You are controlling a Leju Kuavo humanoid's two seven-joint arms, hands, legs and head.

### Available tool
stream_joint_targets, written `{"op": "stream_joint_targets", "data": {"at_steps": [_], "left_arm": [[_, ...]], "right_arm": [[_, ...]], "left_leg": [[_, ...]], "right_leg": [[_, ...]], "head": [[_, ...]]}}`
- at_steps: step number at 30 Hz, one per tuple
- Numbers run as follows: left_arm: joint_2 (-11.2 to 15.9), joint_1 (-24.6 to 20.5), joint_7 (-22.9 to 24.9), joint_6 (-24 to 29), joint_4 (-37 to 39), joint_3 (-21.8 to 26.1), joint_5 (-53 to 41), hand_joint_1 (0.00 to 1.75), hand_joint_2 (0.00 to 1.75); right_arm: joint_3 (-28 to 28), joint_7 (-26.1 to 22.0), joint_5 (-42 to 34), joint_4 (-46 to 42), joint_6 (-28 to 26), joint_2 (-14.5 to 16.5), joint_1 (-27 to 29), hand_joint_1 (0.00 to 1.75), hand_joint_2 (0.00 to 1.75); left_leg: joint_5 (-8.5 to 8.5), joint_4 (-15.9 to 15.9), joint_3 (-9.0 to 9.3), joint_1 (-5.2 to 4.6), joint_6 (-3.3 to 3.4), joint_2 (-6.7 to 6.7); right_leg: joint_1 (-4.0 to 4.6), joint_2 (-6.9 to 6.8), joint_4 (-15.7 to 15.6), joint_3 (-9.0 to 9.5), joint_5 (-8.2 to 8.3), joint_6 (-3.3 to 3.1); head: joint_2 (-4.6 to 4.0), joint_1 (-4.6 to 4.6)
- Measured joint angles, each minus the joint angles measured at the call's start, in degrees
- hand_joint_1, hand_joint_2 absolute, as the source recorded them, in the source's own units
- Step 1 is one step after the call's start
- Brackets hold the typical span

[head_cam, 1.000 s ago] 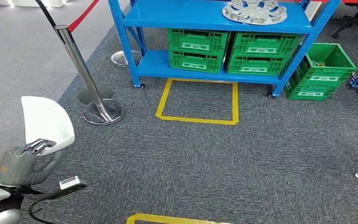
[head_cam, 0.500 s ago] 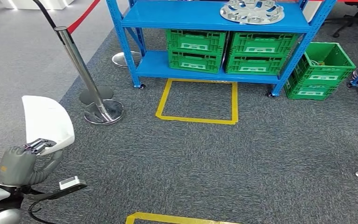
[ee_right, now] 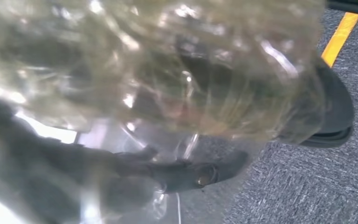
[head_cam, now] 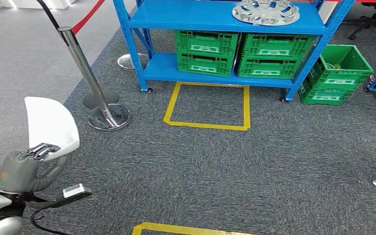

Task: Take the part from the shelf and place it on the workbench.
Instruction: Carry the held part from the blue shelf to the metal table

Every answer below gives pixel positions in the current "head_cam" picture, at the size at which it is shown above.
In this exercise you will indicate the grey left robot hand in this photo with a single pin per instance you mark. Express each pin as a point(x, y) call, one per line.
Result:
point(17, 175)

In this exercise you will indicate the white plastic car part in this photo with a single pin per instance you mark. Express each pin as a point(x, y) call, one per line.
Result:
point(50, 126)

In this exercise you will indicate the black barrier belt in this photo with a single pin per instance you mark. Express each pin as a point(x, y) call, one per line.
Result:
point(52, 21)

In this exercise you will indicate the red barrier belt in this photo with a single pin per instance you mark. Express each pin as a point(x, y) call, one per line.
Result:
point(89, 18)

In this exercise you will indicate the white display counter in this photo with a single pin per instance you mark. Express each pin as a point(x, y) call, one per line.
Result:
point(38, 3)

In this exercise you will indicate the green plastic crate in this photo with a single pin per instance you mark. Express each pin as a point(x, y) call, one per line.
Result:
point(340, 79)
point(207, 40)
point(327, 95)
point(204, 66)
point(275, 45)
point(265, 69)

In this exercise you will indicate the yellow floor tape square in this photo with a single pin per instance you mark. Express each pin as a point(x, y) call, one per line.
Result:
point(246, 107)

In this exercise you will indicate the grey wheel cover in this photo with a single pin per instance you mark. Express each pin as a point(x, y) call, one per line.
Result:
point(265, 16)

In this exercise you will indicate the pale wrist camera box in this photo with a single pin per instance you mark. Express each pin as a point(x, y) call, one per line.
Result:
point(76, 190)

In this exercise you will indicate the chrome stanchion post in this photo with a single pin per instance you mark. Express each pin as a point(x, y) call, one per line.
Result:
point(84, 71)
point(128, 61)

